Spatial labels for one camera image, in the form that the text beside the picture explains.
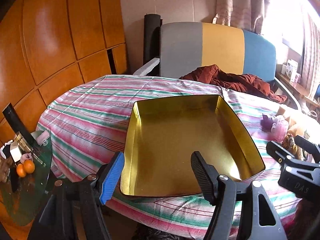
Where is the purple wrapper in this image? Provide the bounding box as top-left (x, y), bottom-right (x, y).
top-left (260, 114), bottom-right (276, 132)

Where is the yellow patterned pouch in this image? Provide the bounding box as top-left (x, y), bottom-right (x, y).
top-left (281, 133), bottom-right (304, 161)

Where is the striped pink green bedspread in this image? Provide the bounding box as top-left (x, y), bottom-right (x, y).
top-left (36, 74), bottom-right (313, 240)

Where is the wooden desk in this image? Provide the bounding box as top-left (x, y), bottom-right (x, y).
top-left (276, 73), bottom-right (319, 108)

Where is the gold metal tin box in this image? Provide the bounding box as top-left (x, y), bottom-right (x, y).
top-left (120, 95), bottom-right (265, 198)

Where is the white product box on desk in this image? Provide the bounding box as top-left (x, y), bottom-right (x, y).
top-left (285, 60), bottom-right (298, 82)

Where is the dark red jacket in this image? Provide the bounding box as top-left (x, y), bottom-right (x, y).
top-left (180, 64), bottom-right (287, 103)

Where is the orange fruit right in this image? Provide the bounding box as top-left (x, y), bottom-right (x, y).
top-left (23, 159), bottom-right (35, 174)

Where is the orange fruit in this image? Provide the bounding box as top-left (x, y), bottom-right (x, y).
top-left (23, 159), bottom-right (35, 174)
top-left (16, 164), bottom-right (27, 178)

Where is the orange fruit left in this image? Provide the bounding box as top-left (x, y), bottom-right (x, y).
top-left (16, 164), bottom-right (27, 178)

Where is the green glass side table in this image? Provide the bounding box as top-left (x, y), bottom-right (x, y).
top-left (1, 131), bottom-right (52, 226)

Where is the grey yellow blue armchair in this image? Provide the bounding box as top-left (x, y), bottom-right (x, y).
top-left (134, 22), bottom-right (301, 110)

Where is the orange wooden wardrobe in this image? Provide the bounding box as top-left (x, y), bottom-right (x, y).
top-left (1, 0), bottom-right (129, 132)

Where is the pink window curtain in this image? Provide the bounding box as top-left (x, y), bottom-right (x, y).
top-left (213, 0), bottom-right (270, 35)

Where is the black rolled mat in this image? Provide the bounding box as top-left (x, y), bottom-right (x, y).
top-left (143, 14), bottom-right (162, 64)

